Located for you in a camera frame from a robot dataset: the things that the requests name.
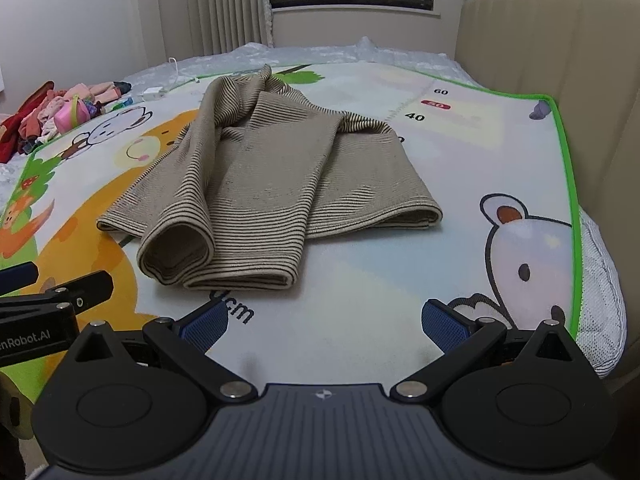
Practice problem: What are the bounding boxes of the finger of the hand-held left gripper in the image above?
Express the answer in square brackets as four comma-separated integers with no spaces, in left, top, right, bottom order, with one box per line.
[0,271,115,312]
[0,262,40,290]

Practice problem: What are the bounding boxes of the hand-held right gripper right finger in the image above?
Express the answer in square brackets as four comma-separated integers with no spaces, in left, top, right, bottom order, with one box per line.
[390,299,583,403]

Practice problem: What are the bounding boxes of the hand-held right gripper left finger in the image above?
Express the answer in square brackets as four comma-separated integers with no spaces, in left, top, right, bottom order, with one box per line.
[65,302,258,403]

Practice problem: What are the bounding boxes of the beige striped knit garment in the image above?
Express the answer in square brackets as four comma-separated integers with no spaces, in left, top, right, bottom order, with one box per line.
[96,63,444,291]

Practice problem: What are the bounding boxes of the pile of colourful clothes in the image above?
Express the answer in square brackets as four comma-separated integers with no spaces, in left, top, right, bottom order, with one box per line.
[0,80,133,163]

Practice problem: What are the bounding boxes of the cartoon printed play mat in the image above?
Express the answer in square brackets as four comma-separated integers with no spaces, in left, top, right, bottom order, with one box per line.
[0,62,587,403]

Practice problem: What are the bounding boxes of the pink pouch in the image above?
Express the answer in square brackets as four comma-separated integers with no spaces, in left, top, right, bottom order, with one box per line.
[54,96,94,134]

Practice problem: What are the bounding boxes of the beige padded headboard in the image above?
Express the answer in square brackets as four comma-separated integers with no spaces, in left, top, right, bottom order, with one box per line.
[452,0,640,396]

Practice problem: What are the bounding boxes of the beige pleated curtain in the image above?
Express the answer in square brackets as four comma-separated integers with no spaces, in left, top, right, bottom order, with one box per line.
[157,0,274,58]

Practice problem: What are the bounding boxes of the white charger cable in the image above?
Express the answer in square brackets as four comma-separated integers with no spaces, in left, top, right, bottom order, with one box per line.
[167,56,201,92]

